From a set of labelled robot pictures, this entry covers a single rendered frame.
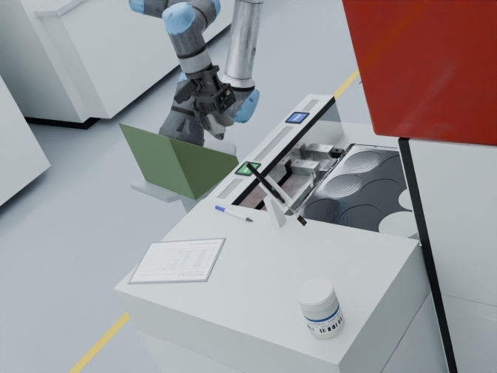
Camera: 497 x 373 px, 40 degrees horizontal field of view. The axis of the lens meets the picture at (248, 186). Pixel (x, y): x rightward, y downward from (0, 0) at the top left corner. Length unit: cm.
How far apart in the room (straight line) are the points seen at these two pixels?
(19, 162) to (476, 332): 336
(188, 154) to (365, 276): 82
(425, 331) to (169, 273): 59
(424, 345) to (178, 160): 89
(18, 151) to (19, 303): 116
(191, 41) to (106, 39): 320
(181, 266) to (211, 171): 57
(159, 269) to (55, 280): 202
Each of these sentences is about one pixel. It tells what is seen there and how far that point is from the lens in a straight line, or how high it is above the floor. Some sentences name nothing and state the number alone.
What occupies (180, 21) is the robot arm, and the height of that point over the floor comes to 144.
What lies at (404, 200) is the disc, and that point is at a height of 90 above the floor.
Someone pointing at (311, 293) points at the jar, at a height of 106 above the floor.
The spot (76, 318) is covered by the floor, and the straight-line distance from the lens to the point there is 331.
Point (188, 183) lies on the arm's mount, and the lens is 207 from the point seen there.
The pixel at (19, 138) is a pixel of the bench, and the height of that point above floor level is 36.
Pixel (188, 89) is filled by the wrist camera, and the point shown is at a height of 125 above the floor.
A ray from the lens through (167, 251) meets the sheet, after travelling 168.
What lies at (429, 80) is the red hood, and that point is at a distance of 121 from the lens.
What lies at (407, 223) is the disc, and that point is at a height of 90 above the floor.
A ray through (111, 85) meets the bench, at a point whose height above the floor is 27.
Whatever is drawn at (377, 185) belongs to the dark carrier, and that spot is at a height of 90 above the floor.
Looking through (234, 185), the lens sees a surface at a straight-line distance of 184.
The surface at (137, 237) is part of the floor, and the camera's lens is 361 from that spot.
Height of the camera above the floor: 191
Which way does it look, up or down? 32 degrees down
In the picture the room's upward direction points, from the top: 21 degrees counter-clockwise
